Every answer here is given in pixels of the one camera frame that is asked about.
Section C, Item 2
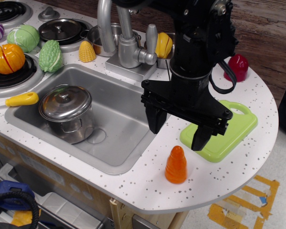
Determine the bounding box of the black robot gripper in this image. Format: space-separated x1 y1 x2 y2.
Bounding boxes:
141 64 233 151

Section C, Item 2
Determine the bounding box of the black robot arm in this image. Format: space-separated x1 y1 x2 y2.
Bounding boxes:
115 0 237 151

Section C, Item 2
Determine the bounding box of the orange toy carrot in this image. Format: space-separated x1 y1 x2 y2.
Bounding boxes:
164 146 187 184

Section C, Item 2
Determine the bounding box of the green plastic cutting board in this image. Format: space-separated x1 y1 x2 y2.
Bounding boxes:
179 100 258 164

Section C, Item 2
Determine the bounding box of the stainless steel sink basin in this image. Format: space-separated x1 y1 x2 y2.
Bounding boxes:
5 64 154 175

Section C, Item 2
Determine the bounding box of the small steel cup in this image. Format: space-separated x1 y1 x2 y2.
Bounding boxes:
143 32 176 69

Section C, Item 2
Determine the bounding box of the yellow toy bell pepper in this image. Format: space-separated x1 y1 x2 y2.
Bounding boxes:
155 32 173 59

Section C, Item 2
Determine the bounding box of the silver toy faucet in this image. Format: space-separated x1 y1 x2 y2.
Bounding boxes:
97 0 158 82

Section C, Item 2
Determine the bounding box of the red toy pepper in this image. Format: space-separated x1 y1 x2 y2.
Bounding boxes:
228 54 249 82

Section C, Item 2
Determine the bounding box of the steel pot with lid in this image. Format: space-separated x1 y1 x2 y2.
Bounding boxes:
39 84 95 144

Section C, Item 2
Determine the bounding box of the yellow toy corn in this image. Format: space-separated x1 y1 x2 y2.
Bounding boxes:
79 41 96 62

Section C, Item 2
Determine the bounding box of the small steel pot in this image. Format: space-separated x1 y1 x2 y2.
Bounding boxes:
80 23 122 57

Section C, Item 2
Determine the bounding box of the green toy bitter gourd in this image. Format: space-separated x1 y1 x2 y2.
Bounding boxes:
39 40 62 73

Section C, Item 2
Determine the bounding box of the steel pot lid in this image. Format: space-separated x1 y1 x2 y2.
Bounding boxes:
38 19 82 42

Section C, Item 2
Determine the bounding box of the black front stove burner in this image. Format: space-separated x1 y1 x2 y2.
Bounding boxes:
0 54 44 98

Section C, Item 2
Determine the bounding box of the silver stove knob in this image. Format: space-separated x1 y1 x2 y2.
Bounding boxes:
38 7 60 21

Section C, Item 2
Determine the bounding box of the green toy cabbage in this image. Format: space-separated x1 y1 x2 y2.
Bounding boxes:
7 24 40 53

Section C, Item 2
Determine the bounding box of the orange toy pumpkin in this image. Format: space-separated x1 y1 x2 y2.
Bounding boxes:
0 43 26 74

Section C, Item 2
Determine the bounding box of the blue clamp tool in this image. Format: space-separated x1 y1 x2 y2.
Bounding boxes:
0 180 35 210

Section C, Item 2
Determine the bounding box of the black stove burner coil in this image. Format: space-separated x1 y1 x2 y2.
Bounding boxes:
0 1 32 29

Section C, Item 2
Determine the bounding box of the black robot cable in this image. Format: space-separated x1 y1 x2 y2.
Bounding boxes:
209 59 237 94

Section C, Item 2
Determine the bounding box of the yellow-handled toy knife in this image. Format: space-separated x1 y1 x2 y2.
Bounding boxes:
0 92 39 108

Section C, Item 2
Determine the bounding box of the black hose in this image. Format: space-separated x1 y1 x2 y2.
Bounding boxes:
0 190 41 229

